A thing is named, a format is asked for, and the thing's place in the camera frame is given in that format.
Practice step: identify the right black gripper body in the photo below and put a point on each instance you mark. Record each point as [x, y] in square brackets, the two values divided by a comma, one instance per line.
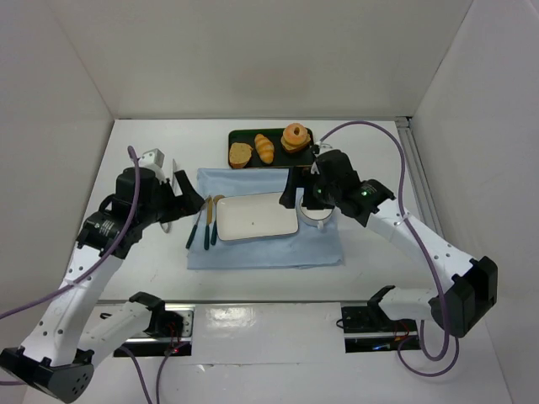
[310, 195]

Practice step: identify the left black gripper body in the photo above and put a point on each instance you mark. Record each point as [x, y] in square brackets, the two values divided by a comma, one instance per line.
[175, 199]

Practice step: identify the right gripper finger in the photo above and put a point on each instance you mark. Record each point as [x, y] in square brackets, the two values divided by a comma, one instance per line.
[309, 199]
[288, 197]

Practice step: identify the striped bread roll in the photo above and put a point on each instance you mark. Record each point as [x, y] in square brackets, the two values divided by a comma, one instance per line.
[265, 149]

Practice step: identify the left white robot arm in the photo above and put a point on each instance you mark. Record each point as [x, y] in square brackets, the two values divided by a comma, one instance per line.
[60, 356]

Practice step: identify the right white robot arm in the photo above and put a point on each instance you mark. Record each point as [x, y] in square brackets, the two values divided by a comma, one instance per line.
[465, 287]

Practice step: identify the sliced brown bread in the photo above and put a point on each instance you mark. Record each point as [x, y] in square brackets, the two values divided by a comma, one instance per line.
[239, 155]

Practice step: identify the dark green tray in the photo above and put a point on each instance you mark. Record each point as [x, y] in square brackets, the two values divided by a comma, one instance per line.
[282, 158]

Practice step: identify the light blue cloth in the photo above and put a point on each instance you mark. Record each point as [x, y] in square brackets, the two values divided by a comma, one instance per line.
[307, 248]

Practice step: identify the white rectangular plate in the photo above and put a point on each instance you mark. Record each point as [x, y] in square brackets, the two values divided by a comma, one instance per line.
[254, 216]

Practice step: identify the bagel sandwich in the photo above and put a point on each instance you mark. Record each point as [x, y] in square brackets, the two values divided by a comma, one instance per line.
[295, 138]

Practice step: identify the white bowl with handle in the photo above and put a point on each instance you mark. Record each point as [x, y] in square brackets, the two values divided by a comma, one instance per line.
[314, 218]

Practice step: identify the gold fork green handle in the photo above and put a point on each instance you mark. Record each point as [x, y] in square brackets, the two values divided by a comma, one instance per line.
[195, 226]

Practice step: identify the gold knife green handle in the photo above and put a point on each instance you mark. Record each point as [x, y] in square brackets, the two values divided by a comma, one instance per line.
[209, 219]

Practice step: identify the gold spoon green handle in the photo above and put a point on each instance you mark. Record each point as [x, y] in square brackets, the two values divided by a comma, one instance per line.
[214, 231]

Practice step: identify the aluminium rail right side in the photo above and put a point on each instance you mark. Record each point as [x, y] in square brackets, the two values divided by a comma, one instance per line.
[416, 172]

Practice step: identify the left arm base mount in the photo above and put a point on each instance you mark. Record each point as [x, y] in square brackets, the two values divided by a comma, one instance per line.
[145, 326]

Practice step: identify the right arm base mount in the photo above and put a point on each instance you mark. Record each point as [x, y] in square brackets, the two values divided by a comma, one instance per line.
[367, 332]

